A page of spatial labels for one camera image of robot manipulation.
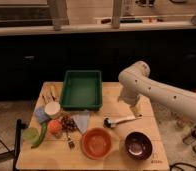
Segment bunch of dark grapes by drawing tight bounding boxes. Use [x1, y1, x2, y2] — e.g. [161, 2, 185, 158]
[61, 116, 77, 132]

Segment black chair frame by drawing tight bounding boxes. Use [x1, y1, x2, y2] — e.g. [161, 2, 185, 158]
[0, 119, 26, 171]

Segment yellow banana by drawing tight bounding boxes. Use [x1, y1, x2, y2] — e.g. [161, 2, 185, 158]
[50, 85, 57, 101]

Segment green plastic tray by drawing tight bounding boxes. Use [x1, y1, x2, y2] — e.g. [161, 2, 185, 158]
[60, 70, 102, 111]

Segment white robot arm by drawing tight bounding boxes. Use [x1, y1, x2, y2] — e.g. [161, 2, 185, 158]
[118, 61, 196, 123]

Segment light green cup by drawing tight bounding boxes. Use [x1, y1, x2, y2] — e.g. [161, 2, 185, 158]
[22, 127, 39, 144]

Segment orange fruit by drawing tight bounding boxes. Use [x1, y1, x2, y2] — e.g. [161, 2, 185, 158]
[47, 120, 62, 134]

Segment grey triangular cloth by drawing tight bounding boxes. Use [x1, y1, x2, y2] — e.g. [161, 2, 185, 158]
[72, 110, 90, 133]

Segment white round lid jar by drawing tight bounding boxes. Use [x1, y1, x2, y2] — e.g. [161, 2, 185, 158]
[44, 101, 61, 119]

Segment white handled dish brush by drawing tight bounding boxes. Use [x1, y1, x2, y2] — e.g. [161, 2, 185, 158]
[103, 116, 138, 128]

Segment red bowl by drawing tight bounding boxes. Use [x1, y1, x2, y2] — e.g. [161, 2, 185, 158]
[81, 127, 112, 160]

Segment dark brown bowl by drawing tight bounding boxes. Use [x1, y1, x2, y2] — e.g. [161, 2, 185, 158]
[124, 132, 153, 160]

